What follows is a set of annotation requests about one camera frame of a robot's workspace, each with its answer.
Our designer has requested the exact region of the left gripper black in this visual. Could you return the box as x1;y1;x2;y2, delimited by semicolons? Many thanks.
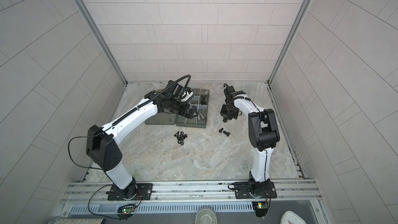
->
167;99;200;118

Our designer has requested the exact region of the clear green organizer box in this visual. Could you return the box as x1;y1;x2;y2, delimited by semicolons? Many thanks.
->
145;88;209;129

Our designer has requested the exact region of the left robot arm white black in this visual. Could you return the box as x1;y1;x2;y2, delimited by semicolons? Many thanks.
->
86;75;199;200

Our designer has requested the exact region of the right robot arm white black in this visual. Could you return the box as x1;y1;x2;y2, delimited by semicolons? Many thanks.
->
220;84;280;199

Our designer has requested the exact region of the right circuit board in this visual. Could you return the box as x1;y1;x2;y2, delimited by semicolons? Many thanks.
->
252;202;269;218

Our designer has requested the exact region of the circuit board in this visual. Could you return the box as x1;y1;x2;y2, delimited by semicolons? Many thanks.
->
117;204;136;215
252;202;269;218

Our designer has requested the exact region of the round metal dish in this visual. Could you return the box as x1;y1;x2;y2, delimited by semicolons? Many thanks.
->
194;207;218;224

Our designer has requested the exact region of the left circuit board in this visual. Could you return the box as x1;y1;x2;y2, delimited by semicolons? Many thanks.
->
117;204;136;215

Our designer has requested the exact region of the white scale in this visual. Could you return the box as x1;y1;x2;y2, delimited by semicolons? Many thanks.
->
280;211;306;224

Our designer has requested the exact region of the glittery grey roll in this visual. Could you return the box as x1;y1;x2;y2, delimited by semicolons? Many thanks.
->
47;218;106;224

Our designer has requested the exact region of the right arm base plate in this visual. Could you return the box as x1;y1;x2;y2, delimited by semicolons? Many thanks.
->
229;180;277;199

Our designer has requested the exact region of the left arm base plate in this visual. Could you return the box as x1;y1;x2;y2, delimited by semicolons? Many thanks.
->
106;183;153;201

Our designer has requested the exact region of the left black cable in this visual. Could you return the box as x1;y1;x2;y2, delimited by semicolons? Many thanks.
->
67;134;105;172

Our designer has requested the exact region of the aluminium mounting rail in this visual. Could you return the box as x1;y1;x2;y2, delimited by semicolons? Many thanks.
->
61;179;322;204

